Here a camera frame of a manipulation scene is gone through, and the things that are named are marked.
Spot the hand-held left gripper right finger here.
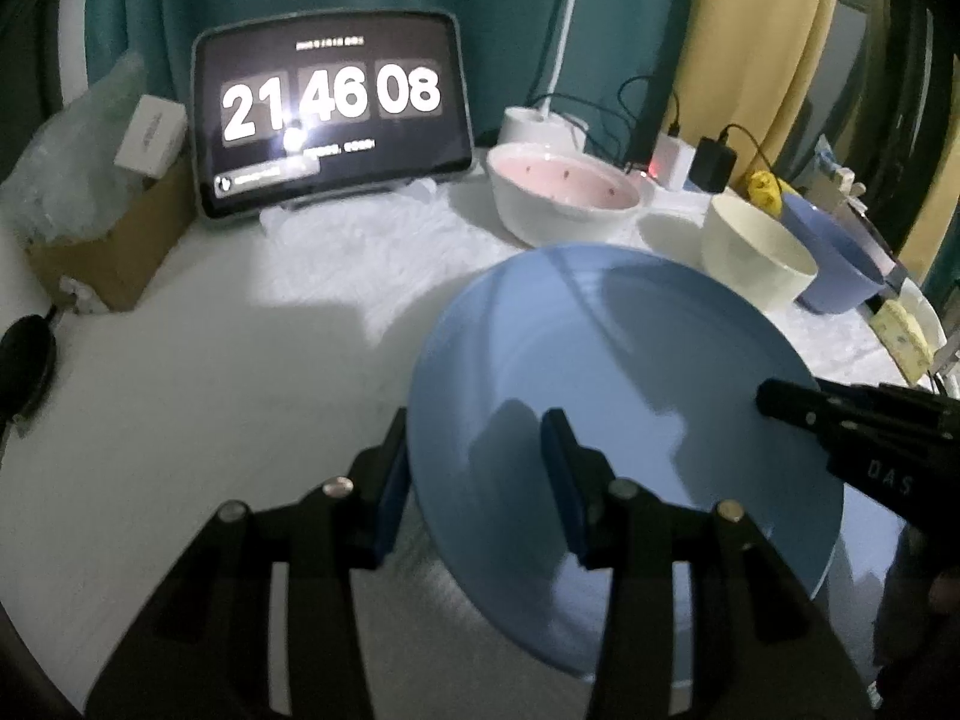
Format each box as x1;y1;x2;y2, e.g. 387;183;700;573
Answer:
540;409;875;720

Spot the tablet with clock display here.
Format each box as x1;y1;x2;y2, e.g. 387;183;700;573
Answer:
191;7;477;220

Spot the white charger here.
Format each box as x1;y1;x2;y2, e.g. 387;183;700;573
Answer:
651;133;698;192

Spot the cream bowl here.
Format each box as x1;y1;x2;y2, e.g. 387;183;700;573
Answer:
701;195;818;316

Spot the white basin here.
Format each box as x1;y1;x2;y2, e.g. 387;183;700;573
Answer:
892;281;950;376

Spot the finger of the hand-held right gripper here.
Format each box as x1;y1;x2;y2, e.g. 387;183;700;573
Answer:
756;379;960;466
817;379;960;434

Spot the black charger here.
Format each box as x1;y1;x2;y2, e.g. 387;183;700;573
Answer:
688;136;740;194

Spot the blue plate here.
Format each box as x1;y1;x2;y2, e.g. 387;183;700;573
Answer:
405;244;845;680

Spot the yellow curtain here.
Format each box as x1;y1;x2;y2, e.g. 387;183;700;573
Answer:
664;0;845;188

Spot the black lamp cable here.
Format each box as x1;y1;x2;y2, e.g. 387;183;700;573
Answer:
529;92;638;166

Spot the black round object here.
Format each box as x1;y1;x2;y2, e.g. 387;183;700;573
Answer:
0;311;59;436

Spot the dark blue bowl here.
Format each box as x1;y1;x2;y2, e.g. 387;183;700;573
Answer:
780;193;893;316

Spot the black cable of white charger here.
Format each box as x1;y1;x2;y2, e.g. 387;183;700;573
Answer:
617;75;683;137

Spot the white tablecloth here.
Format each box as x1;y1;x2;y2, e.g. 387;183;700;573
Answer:
0;157;960;720

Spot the blue white packet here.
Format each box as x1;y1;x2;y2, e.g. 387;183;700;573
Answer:
814;136;857;190

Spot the yellow packet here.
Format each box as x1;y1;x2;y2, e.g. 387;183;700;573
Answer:
742;171;786;215

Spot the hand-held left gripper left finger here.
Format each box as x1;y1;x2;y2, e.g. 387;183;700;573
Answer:
84;406;412;720

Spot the pink speckled bowl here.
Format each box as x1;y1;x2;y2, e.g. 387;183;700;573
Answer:
486;142;657;248

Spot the small white box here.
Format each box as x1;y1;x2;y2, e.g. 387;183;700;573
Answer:
114;95;188;177

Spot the white desk lamp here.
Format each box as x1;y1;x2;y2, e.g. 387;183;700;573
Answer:
499;0;601;158

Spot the clear plastic bag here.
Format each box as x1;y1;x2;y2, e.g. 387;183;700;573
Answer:
0;52;151;248

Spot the yellow sponge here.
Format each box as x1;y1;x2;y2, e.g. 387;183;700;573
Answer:
870;300;935;383

